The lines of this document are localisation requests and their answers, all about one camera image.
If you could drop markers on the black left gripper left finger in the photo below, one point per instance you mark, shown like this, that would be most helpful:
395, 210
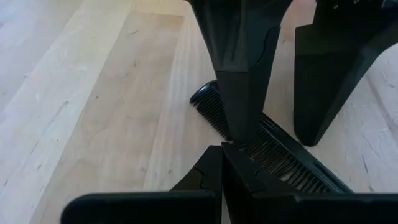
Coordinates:
208, 174

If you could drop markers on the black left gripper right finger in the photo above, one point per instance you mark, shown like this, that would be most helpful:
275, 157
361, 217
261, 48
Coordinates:
239, 174

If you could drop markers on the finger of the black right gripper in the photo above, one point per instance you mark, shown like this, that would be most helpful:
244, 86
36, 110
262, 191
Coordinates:
323, 77
239, 62

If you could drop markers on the black pocket comb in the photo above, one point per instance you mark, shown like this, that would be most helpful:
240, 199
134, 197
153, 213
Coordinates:
211, 105

